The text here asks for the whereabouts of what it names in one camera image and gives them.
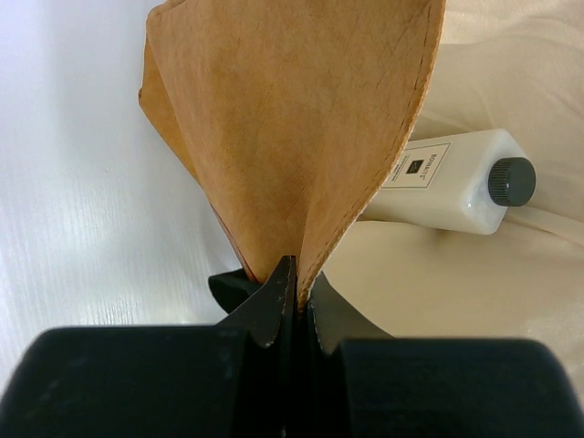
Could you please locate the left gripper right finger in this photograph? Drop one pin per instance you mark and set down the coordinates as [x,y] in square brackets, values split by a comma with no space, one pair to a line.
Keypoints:
[334,319]

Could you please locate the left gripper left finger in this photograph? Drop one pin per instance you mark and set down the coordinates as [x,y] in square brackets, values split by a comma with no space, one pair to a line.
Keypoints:
[260,310]

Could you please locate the white bottle black cap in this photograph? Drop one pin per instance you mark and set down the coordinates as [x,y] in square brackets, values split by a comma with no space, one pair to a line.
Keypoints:
[463,183]

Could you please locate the tan canvas tote bag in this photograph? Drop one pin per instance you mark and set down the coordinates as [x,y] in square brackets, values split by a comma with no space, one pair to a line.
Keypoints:
[290,113]

